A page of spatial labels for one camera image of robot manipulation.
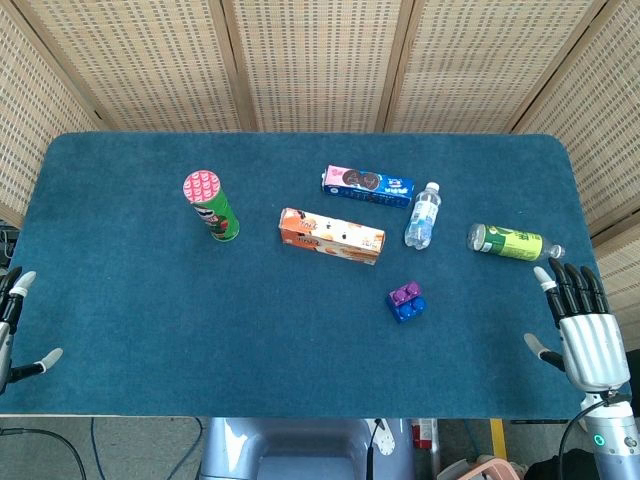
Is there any blue-grey robot torso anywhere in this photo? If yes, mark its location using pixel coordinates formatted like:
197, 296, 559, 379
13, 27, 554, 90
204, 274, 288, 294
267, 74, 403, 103
198, 417, 416, 480

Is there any black torso cable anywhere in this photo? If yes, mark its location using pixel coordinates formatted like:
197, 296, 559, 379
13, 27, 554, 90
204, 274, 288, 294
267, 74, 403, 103
365, 418, 384, 480

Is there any green label drink bottle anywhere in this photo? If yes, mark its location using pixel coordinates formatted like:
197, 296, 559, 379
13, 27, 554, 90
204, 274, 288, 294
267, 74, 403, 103
467, 222, 567, 263

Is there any woven folding screen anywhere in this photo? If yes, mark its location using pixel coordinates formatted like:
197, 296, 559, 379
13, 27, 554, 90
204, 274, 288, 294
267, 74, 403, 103
0, 0, 640, 346

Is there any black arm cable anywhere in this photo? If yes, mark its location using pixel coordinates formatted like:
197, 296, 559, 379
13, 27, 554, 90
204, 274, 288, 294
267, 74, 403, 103
557, 397, 614, 464
0, 425, 89, 480

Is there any blue floor cable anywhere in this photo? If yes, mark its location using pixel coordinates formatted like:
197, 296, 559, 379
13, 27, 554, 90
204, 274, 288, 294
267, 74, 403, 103
89, 417, 205, 480

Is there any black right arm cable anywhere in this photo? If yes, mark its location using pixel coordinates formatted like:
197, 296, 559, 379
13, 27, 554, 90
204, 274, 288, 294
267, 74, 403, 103
557, 397, 614, 464

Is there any blue toy block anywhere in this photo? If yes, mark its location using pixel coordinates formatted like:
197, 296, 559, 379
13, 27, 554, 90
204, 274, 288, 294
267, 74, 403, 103
389, 297, 429, 325

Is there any pink plastic basket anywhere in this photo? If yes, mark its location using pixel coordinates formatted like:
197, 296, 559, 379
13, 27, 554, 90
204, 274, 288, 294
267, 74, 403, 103
439, 452, 529, 480

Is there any blue felt table mat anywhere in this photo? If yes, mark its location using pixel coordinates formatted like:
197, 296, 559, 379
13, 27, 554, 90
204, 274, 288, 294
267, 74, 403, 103
0, 131, 632, 420

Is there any clear water bottle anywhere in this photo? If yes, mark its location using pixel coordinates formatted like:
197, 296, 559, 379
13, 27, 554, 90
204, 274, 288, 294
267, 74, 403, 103
404, 181, 442, 250

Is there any green Pringles can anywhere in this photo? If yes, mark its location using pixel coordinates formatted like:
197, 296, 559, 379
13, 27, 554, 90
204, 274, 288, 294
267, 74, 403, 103
181, 169, 241, 243

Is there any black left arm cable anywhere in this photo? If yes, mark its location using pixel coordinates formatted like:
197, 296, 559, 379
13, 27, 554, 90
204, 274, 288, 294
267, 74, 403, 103
0, 425, 89, 480

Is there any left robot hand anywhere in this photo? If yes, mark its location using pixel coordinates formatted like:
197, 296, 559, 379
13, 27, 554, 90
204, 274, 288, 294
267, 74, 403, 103
0, 266, 64, 396

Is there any blue cookie box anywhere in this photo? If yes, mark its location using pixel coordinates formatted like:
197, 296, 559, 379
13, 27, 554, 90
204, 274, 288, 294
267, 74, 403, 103
319, 165, 417, 210

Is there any orange cracker box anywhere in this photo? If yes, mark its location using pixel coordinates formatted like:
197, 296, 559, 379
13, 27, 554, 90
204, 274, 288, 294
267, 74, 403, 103
277, 208, 387, 267

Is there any purple toy block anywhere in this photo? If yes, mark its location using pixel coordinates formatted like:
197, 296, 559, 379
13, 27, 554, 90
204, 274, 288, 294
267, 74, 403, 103
388, 281, 424, 307

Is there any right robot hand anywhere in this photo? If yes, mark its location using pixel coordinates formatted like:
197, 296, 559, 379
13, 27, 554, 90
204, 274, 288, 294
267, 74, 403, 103
523, 257, 631, 392

